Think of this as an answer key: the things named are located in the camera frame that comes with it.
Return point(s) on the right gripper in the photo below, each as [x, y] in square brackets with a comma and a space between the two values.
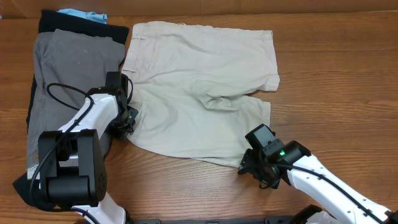
[249, 163]

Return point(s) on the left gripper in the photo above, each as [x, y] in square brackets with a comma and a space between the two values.
[122, 133]

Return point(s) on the beige shorts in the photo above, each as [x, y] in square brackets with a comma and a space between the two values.
[193, 87]

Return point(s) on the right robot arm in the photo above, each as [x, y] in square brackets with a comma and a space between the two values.
[270, 161]

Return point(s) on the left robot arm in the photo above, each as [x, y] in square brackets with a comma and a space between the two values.
[71, 170]

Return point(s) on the grey shorts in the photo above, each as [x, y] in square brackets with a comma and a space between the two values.
[66, 63]

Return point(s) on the light blue garment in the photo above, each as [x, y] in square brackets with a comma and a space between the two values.
[91, 16]

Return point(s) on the black garment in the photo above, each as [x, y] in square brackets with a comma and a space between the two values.
[51, 21]

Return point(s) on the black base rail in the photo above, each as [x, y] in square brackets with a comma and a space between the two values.
[268, 220]

